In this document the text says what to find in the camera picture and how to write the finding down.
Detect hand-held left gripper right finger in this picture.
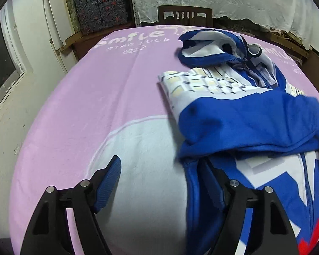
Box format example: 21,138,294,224
202,159,298,255

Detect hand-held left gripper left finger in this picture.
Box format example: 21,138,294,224
20,155,121,255

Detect blue red white hooded jacket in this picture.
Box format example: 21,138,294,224
157,29,319,255

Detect old wooden table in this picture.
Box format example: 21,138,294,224
266,29,309,59

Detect pink printed blanket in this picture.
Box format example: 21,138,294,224
9,24,319,255

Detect brown wooden cabinet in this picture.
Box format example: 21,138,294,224
61,23,137,62

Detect stack of patterned storage boxes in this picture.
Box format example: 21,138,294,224
73,0,128,31

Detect dark wooden chair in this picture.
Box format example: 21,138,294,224
158,5,214,30

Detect white leaning boards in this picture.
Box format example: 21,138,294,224
44,0,78,51

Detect window with white frame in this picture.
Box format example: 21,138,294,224
0,0,26,107

